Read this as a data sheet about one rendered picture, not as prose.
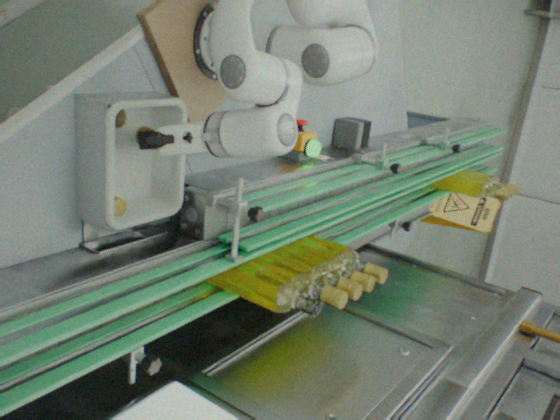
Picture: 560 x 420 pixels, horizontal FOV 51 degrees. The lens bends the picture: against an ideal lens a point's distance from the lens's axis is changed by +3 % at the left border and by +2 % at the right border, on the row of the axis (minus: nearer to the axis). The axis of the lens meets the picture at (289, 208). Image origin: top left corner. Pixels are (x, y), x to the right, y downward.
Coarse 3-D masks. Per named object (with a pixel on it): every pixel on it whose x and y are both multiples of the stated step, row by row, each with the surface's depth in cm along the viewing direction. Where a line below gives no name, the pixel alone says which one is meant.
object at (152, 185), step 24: (144, 120) 108; (168, 120) 108; (120, 144) 105; (120, 168) 106; (144, 168) 111; (168, 168) 111; (120, 192) 108; (144, 192) 113; (168, 192) 112; (120, 216) 103; (144, 216) 105; (168, 216) 110
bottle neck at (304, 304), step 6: (300, 294) 107; (294, 300) 106; (300, 300) 106; (306, 300) 105; (312, 300) 105; (294, 306) 106; (300, 306) 105; (306, 306) 105; (312, 306) 104; (318, 306) 106; (306, 312) 105; (312, 312) 104; (318, 312) 106
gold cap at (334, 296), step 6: (324, 288) 109; (330, 288) 109; (336, 288) 109; (324, 294) 109; (330, 294) 108; (336, 294) 108; (342, 294) 107; (324, 300) 109; (330, 300) 108; (336, 300) 107; (342, 300) 108; (336, 306) 108; (342, 306) 109
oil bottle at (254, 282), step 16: (224, 272) 113; (240, 272) 111; (256, 272) 111; (272, 272) 111; (224, 288) 114; (240, 288) 112; (256, 288) 109; (272, 288) 107; (288, 288) 106; (272, 304) 108; (288, 304) 106
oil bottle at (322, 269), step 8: (280, 248) 123; (288, 248) 123; (288, 256) 119; (296, 256) 120; (304, 256) 120; (312, 256) 121; (304, 264) 116; (312, 264) 117; (320, 264) 117; (328, 264) 118; (320, 272) 115; (328, 272) 116; (320, 280) 115
